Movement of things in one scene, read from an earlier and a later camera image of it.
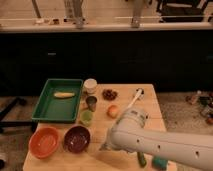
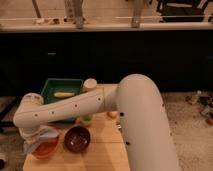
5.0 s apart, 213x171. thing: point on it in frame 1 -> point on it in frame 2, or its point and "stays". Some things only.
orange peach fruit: x=113 y=111 stays
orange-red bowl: x=44 y=142 stays
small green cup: x=86 y=117 stays
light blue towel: x=107 y=145 -> x=31 y=137
